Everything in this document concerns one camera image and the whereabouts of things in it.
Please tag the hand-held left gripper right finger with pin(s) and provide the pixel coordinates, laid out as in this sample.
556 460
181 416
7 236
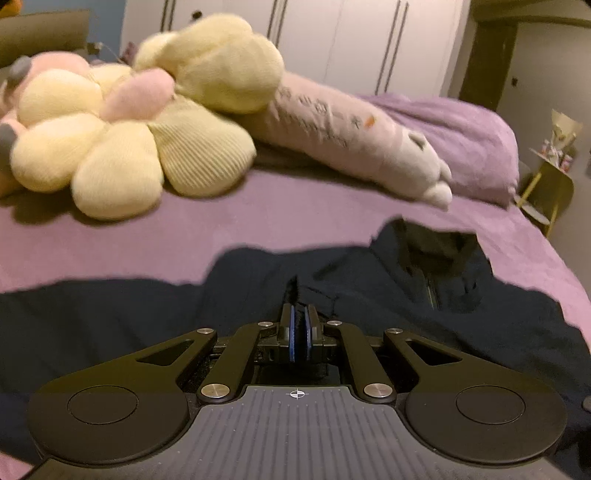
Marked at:
308 333

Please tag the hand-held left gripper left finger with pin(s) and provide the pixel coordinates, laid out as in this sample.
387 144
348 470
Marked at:
292 333

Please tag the dark navy garment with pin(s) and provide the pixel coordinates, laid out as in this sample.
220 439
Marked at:
138 314

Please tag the bed with purple sheet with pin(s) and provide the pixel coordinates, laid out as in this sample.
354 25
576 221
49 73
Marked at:
277 217

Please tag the long pink paw plush pillow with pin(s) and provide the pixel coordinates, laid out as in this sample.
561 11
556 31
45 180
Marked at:
351 134

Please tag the cream flower plush cushion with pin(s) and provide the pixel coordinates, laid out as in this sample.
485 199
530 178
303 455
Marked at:
115 157

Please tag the purple pillow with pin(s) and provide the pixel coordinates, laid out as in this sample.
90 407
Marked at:
466 138

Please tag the gold-legged side table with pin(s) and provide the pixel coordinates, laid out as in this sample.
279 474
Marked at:
551 189

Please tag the yellow plush toy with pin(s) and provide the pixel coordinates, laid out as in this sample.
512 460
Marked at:
217 60

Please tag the white wardrobe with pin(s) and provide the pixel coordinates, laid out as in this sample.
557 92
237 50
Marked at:
323 41

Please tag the small figurines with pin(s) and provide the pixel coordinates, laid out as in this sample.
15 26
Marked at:
556 154

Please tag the paper-wrapped bouquet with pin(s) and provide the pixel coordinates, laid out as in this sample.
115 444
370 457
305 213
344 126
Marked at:
564 124

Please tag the pink plush with grey tips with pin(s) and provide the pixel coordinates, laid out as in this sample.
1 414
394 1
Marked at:
55 62

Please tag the grey padded headboard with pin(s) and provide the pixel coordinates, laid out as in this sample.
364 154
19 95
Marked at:
41 37

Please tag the orange plush object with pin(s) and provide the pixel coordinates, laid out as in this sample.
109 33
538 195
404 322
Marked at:
8 7

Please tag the dark wooden door frame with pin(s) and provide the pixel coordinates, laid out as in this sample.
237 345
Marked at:
487 64

